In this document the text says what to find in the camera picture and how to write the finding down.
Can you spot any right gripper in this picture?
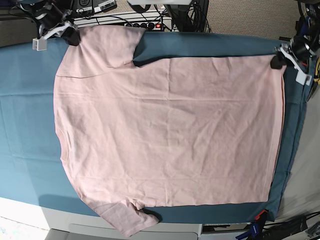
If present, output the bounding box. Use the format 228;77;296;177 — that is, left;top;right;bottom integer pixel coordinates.
34;3;80;47

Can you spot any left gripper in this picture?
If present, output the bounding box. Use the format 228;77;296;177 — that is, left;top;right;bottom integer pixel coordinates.
270;37;315;73

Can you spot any pink T-shirt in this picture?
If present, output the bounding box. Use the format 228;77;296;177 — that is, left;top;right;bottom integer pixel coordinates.
53;25;285;237

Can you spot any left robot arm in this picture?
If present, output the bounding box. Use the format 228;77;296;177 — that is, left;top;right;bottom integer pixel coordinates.
270;0;320;70

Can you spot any white power strip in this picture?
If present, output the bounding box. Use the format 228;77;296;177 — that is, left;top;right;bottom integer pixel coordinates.
124;20;173;32

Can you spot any orange blue clamp lower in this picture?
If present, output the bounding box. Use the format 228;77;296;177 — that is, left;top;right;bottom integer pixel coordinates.
235;209;269;240

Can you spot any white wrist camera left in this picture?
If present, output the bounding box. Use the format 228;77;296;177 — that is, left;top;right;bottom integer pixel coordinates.
295;71;313;86

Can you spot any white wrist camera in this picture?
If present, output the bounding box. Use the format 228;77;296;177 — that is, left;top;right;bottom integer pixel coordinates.
32;38;48;52
295;71;313;86

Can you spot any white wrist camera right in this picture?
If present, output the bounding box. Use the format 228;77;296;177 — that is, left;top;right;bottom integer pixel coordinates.
32;38;48;52

